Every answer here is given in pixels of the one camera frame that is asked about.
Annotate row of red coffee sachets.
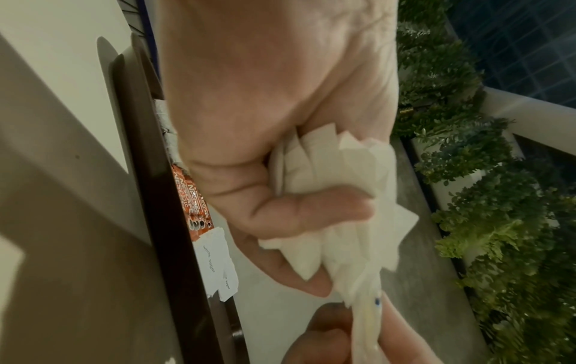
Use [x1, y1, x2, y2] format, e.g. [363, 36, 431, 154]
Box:
[170, 163, 215, 243]

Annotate glass building facade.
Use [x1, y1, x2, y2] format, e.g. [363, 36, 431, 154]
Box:
[445, 0, 576, 108]

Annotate square white sugar packet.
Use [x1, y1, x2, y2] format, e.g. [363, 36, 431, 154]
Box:
[217, 266, 239, 303]
[348, 284, 388, 364]

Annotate brown plastic tray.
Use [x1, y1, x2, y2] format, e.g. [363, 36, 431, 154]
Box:
[110, 33, 251, 364]

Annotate person's right hand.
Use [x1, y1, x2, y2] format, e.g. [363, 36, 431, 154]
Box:
[281, 294, 445, 364]

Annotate row of white tea bags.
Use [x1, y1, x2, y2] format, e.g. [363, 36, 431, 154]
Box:
[155, 99, 181, 168]

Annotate green plants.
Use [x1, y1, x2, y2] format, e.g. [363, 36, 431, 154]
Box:
[391, 0, 576, 364]

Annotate person's left hand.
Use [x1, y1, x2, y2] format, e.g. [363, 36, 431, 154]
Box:
[152, 0, 401, 299]

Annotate row of white sugar packets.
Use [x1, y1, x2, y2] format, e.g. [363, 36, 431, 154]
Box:
[193, 227, 233, 298]

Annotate white beam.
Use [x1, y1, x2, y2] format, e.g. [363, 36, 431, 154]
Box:
[481, 87, 576, 157]

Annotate bundle of white sugar packets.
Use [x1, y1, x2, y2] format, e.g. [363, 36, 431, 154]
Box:
[258, 122, 419, 307]

